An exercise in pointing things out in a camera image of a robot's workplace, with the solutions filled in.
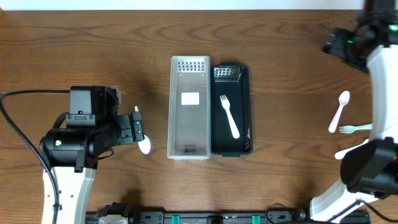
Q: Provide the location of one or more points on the pink plastic spoon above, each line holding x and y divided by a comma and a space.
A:
343, 100

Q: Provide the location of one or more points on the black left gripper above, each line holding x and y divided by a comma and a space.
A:
137, 126

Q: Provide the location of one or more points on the pink-white plastic fork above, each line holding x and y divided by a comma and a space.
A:
226, 105

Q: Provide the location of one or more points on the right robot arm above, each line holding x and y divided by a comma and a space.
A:
369, 172

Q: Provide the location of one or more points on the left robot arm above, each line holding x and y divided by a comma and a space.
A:
72, 155

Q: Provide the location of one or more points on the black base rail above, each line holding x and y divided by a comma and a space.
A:
121, 213

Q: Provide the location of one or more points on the clear plastic basket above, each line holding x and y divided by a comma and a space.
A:
189, 129

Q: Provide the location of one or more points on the light green plastic fork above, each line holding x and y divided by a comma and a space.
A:
352, 129

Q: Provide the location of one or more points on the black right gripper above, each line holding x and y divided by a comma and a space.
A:
333, 42

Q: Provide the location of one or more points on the white plastic spoon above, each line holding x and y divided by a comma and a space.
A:
144, 144

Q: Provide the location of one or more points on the black plastic basket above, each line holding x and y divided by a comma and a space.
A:
232, 80

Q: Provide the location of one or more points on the white plastic fork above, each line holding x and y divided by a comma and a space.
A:
341, 154

